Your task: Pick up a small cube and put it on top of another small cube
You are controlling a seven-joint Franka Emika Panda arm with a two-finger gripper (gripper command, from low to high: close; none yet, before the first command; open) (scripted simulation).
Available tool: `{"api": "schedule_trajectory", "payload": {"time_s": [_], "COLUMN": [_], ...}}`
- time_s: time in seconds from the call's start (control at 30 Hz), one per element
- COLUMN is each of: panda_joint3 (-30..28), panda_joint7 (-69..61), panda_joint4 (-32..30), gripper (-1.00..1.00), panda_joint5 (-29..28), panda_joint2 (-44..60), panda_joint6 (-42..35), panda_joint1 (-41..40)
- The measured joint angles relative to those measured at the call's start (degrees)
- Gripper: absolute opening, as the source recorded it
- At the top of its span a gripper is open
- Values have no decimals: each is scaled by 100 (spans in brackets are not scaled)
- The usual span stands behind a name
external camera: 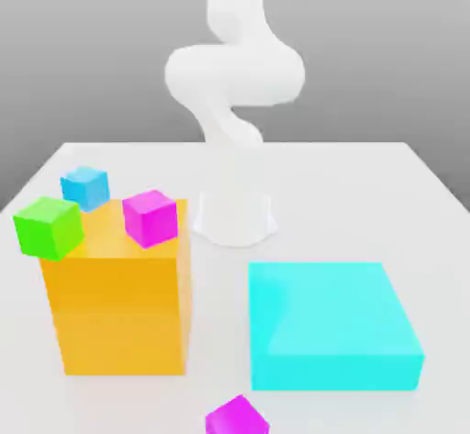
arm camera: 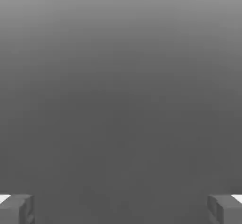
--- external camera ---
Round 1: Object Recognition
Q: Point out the small magenta cube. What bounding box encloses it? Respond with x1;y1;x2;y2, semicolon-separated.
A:
204;394;272;434
121;188;180;250

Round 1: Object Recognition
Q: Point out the small blue cube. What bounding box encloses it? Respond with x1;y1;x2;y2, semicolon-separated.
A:
59;165;111;214

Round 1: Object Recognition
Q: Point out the small green cube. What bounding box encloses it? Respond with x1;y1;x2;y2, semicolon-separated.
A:
12;195;85;262

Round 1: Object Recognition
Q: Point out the large cyan box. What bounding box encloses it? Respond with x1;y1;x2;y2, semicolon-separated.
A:
247;261;426;393

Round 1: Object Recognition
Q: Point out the large orange box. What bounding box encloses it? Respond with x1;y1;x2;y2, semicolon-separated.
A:
38;197;194;377

